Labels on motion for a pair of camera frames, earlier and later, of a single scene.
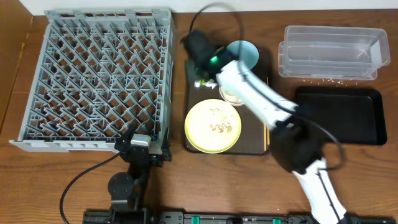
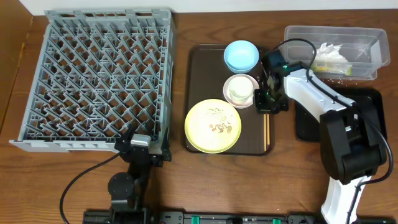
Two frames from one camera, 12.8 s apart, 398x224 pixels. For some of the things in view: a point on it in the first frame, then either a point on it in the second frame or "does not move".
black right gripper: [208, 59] to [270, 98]
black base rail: [101, 216] does not move
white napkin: [211, 83] to [329, 52]
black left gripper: [137, 152] does not move
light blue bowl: [245, 51] does not move
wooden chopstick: [265, 137] does not move
